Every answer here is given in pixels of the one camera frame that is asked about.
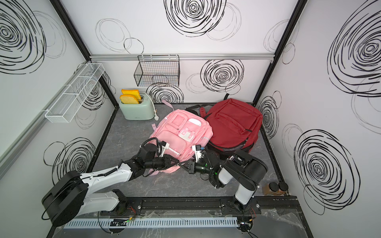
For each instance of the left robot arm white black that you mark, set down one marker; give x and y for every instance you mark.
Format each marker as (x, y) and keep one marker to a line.
(77, 194)

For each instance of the black wire basket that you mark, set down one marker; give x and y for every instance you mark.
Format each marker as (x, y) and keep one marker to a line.
(162, 69)

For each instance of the front yellow toast slice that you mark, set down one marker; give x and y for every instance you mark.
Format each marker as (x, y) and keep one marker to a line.
(129, 99)

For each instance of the mint green toaster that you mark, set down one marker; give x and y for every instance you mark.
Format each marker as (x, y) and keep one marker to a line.
(145, 110)

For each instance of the brown twin-lid jar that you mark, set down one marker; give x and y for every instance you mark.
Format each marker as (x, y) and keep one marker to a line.
(275, 189)

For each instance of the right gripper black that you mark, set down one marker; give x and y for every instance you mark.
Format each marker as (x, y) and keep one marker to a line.
(192, 168)

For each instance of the white mesh wall shelf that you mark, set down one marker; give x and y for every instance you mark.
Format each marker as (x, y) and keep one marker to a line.
(84, 91)

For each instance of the pink tape outline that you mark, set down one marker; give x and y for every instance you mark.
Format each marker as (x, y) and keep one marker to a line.
(182, 129)

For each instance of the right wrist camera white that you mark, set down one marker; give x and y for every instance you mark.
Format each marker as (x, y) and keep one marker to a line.
(198, 153)

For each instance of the yellow toast slice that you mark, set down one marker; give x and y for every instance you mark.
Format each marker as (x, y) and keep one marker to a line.
(133, 92)
(129, 99)

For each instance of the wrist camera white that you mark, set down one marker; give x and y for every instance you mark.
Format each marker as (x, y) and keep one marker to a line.
(164, 147)
(198, 153)

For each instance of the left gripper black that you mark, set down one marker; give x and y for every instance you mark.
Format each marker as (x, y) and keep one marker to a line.
(167, 161)

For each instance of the white slotted cable duct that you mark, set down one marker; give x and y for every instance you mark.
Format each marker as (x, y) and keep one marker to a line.
(119, 223)

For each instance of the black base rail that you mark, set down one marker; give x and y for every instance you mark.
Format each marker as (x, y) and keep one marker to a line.
(226, 205)

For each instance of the rear yellow toast slice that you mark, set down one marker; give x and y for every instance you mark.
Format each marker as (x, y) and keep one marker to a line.
(133, 92)

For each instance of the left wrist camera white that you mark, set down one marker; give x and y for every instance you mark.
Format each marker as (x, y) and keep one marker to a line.
(164, 147)

